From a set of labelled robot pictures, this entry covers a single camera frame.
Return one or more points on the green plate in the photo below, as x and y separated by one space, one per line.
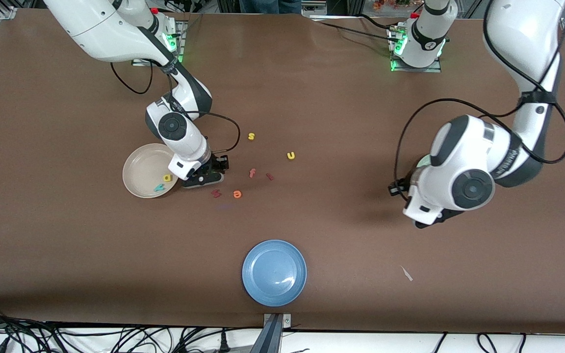
424 162

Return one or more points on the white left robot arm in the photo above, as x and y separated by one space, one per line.
439 186

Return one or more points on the orange decorative items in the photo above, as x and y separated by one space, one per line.
390 4

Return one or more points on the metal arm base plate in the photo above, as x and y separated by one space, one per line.
178 61
432 69

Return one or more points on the white paper scrap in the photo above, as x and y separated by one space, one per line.
406 273

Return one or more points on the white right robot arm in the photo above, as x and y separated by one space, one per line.
187 147

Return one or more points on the blue plate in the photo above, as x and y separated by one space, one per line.
274 273

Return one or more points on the grey aluminium extrusion post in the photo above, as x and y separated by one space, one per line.
269 338

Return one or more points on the beige plate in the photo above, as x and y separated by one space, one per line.
140 166

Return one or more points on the maroon blocky letter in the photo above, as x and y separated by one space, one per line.
216 193

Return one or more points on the small metal bracket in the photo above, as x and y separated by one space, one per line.
286 320

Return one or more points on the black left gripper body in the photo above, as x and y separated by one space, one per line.
402 188

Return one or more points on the black power plug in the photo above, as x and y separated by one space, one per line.
223 343

